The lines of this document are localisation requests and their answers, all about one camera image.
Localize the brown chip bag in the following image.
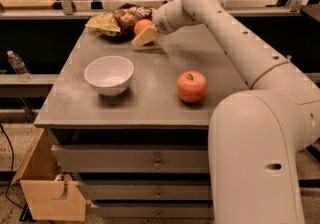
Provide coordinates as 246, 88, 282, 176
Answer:
85, 4, 155, 37

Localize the clear water bottle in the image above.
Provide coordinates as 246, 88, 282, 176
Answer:
7, 50, 32, 82

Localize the orange fruit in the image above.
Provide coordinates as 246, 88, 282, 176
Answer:
134, 19, 153, 35

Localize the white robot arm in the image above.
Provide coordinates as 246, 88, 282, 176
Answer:
133, 0, 320, 224

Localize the black floor cable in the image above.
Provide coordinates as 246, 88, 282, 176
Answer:
0, 123, 26, 210

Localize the white bowl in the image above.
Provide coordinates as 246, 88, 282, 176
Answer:
84, 56, 134, 97

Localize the red apple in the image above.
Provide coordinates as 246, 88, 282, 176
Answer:
177, 71, 208, 103

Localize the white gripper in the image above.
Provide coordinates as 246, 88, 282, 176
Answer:
132, 0, 183, 47

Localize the light wooden box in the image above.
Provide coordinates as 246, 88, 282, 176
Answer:
11, 129, 86, 222

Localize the grey drawer cabinet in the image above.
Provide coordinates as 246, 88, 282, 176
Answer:
35, 25, 246, 219

